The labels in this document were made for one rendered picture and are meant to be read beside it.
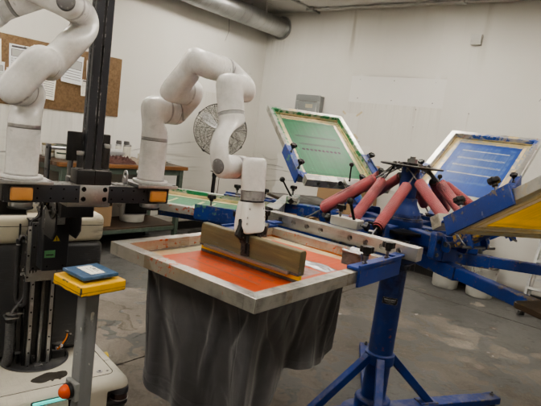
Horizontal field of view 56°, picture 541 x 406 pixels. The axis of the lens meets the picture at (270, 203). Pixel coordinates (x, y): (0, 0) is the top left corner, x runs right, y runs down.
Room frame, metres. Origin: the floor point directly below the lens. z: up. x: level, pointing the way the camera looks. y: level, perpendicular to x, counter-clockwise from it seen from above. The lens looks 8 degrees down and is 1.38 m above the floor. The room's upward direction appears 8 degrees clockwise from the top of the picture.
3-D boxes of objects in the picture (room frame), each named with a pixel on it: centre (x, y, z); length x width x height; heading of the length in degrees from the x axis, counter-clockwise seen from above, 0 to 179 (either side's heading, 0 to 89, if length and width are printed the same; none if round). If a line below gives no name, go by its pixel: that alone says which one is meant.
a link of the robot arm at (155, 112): (1.86, 0.44, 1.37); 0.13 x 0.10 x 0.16; 143
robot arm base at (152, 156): (1.87, 0.46, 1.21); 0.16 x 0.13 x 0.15; 41
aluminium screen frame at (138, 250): (1.63, -0.01, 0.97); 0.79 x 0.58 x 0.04; 142
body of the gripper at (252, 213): (1.56, 0.05, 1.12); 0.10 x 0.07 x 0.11; 143
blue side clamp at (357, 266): (1.65, -0.37, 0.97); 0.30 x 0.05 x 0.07; 142
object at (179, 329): (1.40, 0.17, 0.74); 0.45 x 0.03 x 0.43; 52
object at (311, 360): (1.46, -0.14, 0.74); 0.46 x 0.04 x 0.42; 142
